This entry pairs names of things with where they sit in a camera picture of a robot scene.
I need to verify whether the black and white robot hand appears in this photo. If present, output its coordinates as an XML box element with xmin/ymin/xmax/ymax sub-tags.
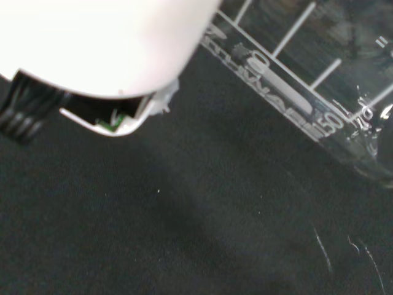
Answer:
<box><xmin>0</xmin><ymin>0</ymin><xmax>224</xmax><ymax>144</ymax></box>

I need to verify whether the tall clear glass beaker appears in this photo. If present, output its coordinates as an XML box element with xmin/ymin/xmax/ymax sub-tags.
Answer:
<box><xmin>311</xmin><ymin>226</ymin><xmax>388</xmax><ymax>295</ymax></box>

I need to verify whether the black bench cloth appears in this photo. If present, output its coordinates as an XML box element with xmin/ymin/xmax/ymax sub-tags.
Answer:
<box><xmin>0</xmin><ymin>45</ymin><xmax>393</xmax><ymax>295</ymax></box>

